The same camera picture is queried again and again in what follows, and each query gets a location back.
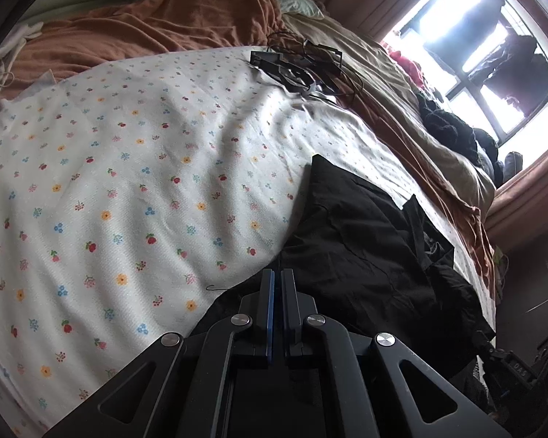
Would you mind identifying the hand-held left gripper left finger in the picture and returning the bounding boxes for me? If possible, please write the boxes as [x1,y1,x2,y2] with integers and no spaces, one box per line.
[41,268,275,438]

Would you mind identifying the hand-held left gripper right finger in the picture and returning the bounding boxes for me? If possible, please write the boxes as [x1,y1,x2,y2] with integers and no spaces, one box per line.
[281,268,513,438]

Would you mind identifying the black garment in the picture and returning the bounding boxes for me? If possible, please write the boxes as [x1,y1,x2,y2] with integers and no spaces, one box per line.
[183,154,496,377]

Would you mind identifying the dark clothes pile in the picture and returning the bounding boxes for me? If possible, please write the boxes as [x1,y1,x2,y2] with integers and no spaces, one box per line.
[415,91,504,178]

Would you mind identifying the red clothes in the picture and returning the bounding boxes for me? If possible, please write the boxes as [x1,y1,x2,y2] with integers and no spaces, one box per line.
[379,39,426,88]

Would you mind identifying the white floral bedsheet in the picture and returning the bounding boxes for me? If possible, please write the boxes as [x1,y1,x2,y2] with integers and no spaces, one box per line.
[0,46,498,438]

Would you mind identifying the beige duvet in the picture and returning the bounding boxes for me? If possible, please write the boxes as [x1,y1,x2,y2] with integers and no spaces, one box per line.
[283,11,498,215]

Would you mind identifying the black flat device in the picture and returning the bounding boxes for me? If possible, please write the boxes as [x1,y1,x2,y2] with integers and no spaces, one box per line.
[250,50,285,74]

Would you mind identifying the white pillow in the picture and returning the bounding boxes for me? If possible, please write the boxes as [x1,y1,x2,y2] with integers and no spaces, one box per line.
[269,0,326,21]

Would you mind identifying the orange-brown blanket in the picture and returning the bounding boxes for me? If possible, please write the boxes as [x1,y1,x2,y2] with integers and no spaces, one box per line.
[0,0,496,293]

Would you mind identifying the window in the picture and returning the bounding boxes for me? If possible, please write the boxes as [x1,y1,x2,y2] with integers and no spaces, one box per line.
[384,0,548,149]

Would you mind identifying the white crumpled cloth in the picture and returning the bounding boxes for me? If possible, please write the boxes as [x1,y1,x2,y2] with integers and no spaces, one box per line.
[0,22,43,101]

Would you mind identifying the black tangled cables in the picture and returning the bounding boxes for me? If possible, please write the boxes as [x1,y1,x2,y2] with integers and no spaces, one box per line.
[256,31,365,103]

